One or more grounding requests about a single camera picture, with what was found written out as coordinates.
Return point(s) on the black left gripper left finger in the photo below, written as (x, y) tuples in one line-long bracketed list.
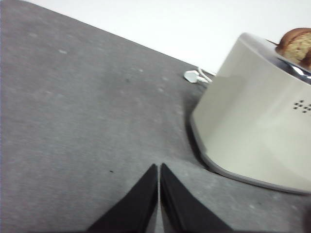
[(136, 208)]

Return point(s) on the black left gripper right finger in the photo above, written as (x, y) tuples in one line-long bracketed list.
[(184, 211)]

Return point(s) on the brown-crusted bread slice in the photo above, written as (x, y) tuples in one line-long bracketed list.
[(297, 46)]

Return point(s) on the cream toaster with chrome rim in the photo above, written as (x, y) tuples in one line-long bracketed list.
[(247, 121)]

